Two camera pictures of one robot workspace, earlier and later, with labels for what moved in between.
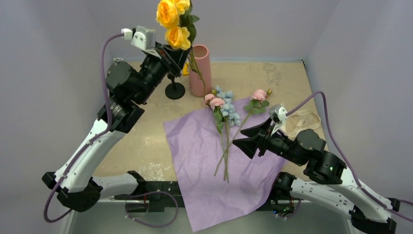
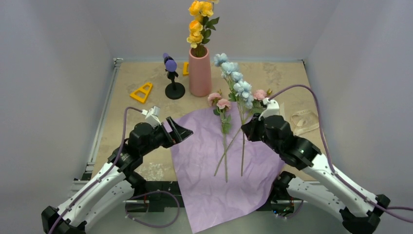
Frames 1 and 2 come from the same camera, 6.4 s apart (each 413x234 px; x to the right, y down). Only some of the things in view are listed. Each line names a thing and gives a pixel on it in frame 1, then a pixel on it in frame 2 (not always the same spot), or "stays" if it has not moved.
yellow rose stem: [176, 16] → [200, 28]
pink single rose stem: [258, 103] stays
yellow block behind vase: [186, 69] stays
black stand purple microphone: [174, 90] stays
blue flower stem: [230, 118] → [243, 93]
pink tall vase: [196, 87] stays
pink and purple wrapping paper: [219, 180] stays
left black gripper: [172, 60] → [179, 132]
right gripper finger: [249, 146] → [252, 130]
